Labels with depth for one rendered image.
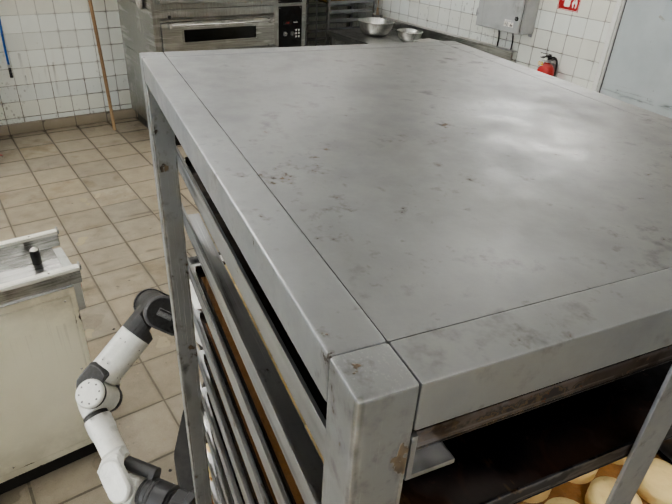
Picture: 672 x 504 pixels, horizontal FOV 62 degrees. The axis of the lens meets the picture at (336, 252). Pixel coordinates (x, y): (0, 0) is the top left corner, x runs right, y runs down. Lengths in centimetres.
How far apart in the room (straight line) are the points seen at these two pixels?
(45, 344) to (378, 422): 203
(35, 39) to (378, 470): 595
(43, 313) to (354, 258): 189
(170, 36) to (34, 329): 357
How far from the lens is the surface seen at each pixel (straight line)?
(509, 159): 49
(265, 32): 569
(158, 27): 530
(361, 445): 25
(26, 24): 609
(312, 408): 40
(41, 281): 211
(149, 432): 270
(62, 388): 237
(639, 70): 505
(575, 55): 529
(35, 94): 621
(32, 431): 247
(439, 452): 30
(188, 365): 102
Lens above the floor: 199
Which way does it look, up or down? 31 degrees down
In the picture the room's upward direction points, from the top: 3 degrees clockwise
